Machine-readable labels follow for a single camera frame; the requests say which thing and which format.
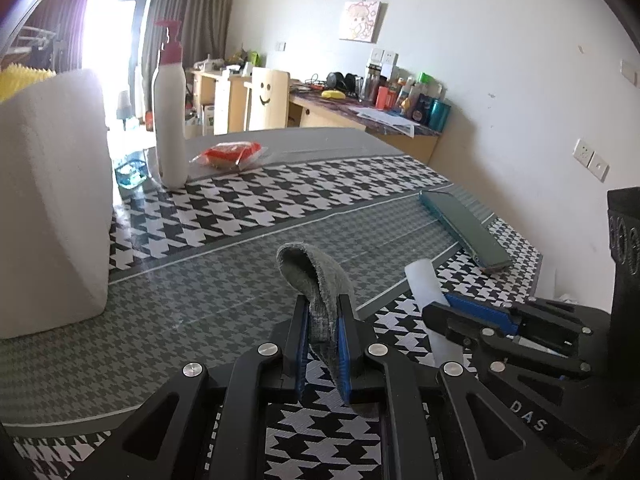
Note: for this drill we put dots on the dark smartphone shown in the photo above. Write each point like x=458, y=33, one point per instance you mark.
x=467, y=230

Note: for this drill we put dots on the steel thermos bottle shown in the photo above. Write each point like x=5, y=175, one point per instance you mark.
x=371, y=83

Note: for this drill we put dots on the grey fluffy cloth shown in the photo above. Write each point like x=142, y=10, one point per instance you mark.
x=321, y=279

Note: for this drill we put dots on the white pump bottle red cap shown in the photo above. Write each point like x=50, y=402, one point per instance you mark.
x=168, y=101

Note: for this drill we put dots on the red snack packet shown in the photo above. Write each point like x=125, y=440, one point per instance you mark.
x=232, y=156

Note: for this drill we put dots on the houndstooth table cloth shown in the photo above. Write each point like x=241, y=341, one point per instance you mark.
x=194, y=277

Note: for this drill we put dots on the glass balcony door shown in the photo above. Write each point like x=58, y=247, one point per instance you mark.
x=112, y=44

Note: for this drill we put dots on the brown right curtain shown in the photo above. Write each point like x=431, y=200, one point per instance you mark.
x=203, y=32

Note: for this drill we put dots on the white styrofoam box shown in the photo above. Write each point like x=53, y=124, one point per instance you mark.
x=56, y=205

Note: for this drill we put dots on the wooden desk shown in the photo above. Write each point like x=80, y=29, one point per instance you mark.
x=224, y=101

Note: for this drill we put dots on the wooden smiley face chair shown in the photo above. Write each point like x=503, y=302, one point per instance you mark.
x=267, y=99

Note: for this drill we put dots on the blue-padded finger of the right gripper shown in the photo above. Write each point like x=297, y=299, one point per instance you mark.
x=542, y=357
x=533, y=318

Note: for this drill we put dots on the teal cup on desk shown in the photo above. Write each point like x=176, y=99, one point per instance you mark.
x=440, y=111

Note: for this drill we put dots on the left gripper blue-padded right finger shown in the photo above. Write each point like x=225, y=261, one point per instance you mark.
x=436, y=422

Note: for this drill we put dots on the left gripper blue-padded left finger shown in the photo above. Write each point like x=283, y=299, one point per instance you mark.
x=209, y=422

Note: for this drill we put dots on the yellow foam net sleeve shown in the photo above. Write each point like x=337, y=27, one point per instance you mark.
x=17, y=77

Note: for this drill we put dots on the pink cartoon wall picture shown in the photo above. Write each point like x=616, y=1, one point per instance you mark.
x=361, y=21

